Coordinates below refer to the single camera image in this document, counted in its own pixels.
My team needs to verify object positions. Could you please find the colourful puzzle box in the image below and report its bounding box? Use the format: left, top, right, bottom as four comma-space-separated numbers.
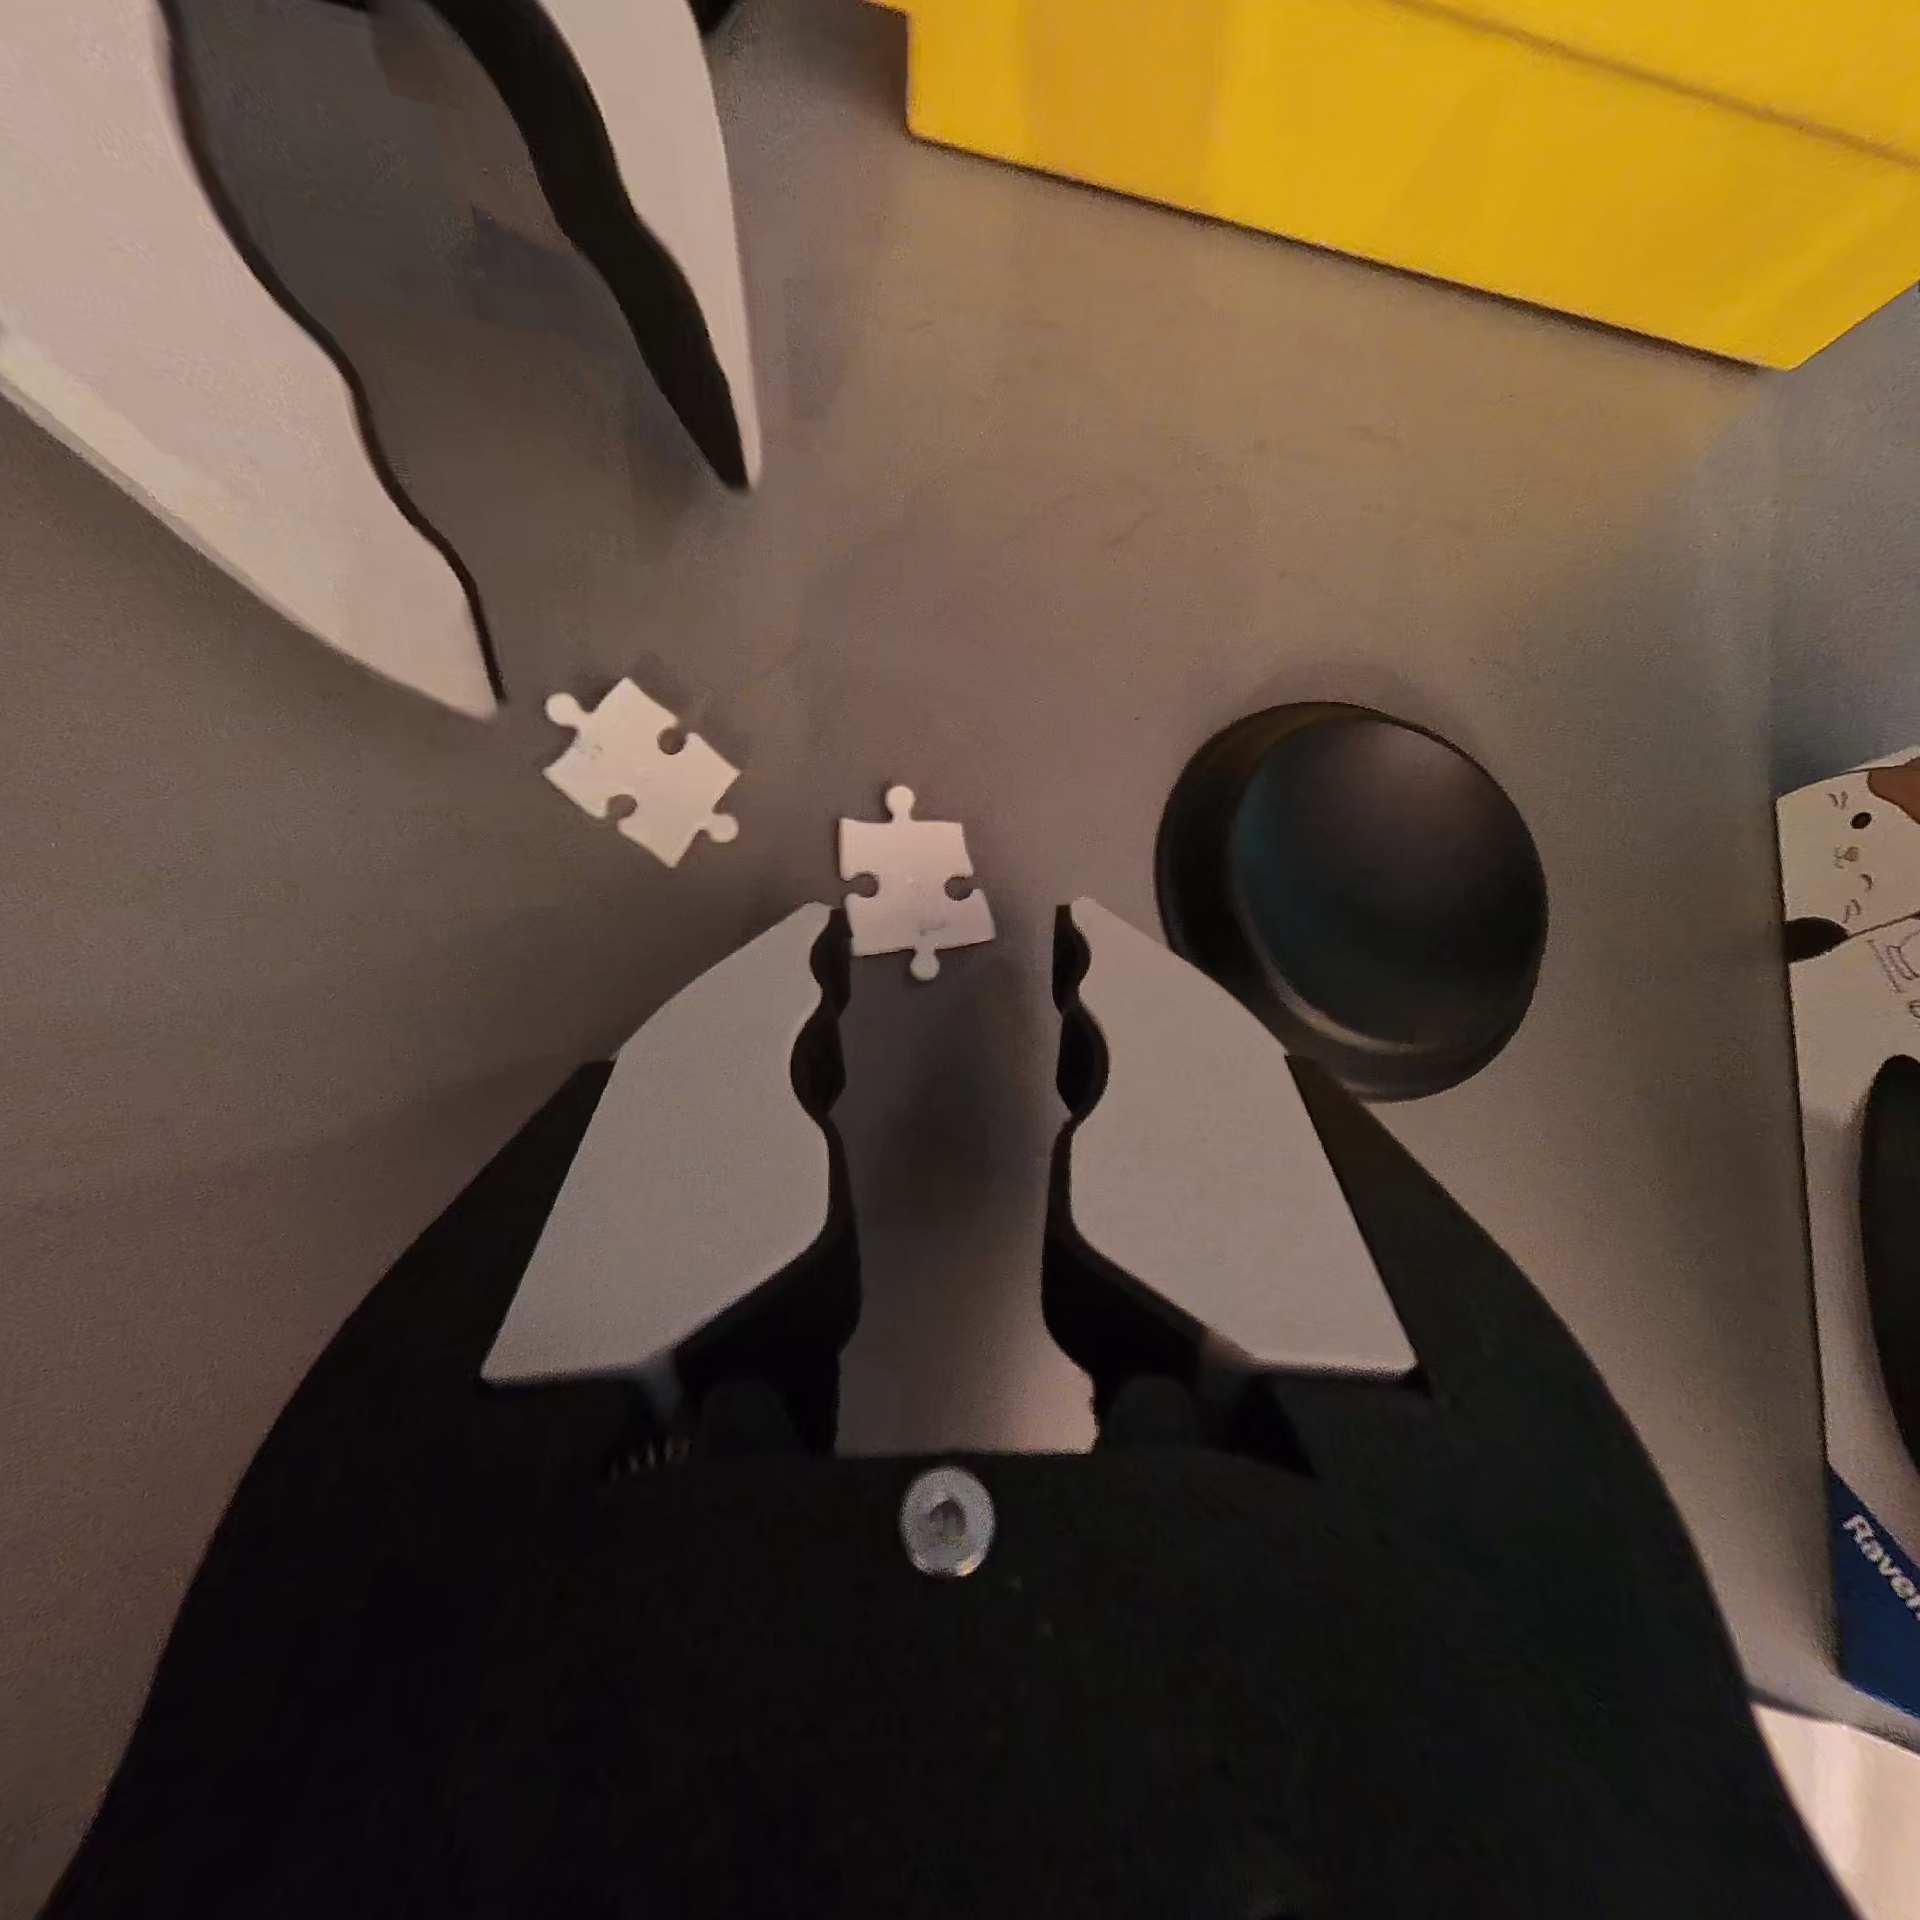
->
1773, 753, 1920, 1737

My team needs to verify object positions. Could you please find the white jigsaw piece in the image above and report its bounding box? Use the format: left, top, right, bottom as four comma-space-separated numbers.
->
835, 786, 995, 984
546, 678, 746, 873

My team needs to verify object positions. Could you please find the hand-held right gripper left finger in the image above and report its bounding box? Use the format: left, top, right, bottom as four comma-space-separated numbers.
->
481, 901, 857, 1443

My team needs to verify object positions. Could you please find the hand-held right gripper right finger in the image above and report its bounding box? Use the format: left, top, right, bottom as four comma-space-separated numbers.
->
1046, 897, 1418, 1443

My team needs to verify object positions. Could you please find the yellow plastic bin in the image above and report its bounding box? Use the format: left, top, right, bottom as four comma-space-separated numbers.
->
901, 0, 1920, 370

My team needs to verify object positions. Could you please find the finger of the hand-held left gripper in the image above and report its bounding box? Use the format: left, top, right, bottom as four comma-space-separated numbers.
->
375, 0, 761, 493
0, 0, 503, 722

